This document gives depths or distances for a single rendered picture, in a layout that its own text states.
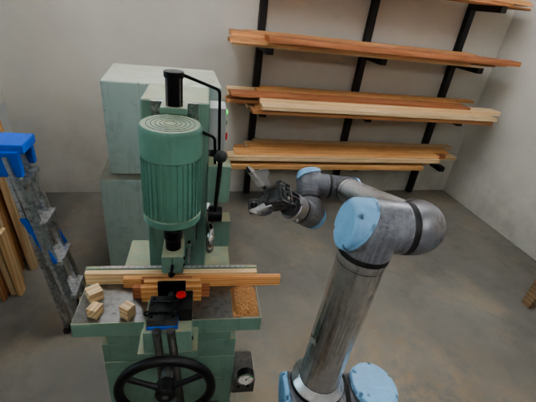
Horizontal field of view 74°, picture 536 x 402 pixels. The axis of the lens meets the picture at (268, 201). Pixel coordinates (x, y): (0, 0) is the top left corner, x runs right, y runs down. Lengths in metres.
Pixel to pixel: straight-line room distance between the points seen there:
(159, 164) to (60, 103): 2.64
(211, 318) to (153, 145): 0.60
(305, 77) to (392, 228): 2.94
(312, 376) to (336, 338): 0.16
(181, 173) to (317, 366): 0.63
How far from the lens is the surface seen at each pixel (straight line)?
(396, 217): 0.76
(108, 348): 1.38
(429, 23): 4.08
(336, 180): 1.32
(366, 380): 1.19
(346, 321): 0.89
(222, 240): 1.43
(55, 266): 2.21
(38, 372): 2.41
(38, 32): 3.52
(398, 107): 3.55
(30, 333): 2.60
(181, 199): 1.07
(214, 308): 1.29
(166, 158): 1.00
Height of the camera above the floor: 1.84
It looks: 29 degrees down
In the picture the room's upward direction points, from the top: 7 degrees clockwise
